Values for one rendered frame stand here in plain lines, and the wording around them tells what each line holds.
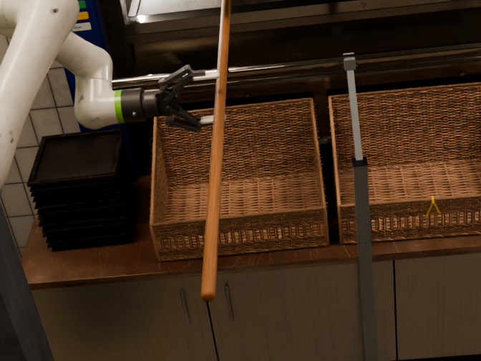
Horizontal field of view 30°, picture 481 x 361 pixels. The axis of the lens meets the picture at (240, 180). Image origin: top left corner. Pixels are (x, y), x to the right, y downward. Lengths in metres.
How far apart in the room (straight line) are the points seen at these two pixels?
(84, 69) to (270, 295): 0.96
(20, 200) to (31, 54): 1.48
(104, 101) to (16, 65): 0.49
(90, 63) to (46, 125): 0.80
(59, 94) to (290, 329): 1.12
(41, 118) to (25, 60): 1.21
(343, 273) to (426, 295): 0.28
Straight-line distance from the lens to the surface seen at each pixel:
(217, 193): 2.07
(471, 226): 2.86
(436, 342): 3.11
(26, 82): 2.02
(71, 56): 2.42
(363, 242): 2.71
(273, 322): 2.99
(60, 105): 3.19
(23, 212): 3.49
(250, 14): 2.96
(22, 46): 2.05
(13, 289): 2.30
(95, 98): 2.47
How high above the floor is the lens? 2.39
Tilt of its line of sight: 35 degrees down
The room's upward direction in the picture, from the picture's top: 9 degrees counter-clockwise
